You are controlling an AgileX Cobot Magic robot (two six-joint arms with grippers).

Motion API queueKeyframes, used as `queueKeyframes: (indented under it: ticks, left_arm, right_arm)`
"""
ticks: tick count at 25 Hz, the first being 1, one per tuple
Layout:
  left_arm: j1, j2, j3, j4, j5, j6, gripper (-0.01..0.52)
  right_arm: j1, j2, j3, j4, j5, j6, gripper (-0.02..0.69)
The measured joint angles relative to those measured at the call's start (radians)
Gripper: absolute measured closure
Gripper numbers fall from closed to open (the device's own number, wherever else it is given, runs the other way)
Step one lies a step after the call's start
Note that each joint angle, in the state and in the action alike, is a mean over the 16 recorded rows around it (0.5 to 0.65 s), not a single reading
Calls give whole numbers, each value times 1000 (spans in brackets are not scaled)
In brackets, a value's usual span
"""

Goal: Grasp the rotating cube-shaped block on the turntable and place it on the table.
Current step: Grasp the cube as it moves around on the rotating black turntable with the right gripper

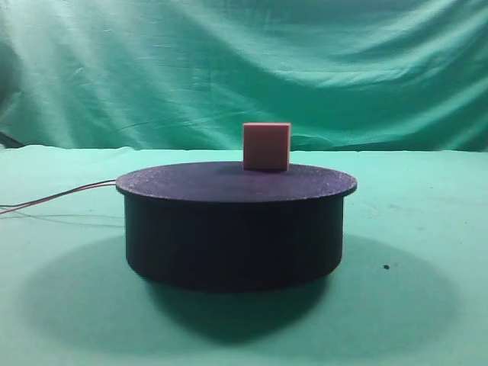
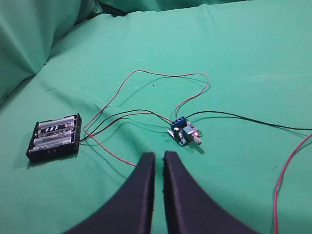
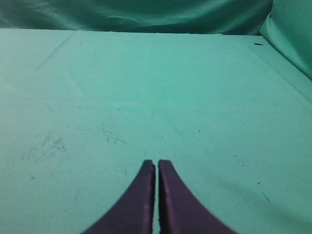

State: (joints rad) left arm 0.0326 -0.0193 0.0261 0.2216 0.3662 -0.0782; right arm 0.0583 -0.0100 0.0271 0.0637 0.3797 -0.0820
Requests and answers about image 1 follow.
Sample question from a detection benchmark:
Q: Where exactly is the pink cube block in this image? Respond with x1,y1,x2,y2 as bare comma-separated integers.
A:
242,123,291,171

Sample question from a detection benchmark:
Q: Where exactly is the black round turntable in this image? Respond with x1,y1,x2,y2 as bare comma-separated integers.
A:
115,161,358,293

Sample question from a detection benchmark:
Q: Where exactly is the green backdrop cloth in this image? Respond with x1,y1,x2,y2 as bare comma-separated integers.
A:
1,1,487,151

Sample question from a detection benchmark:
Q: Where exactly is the black wire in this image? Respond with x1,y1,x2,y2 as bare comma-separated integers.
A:
0,183,117,210

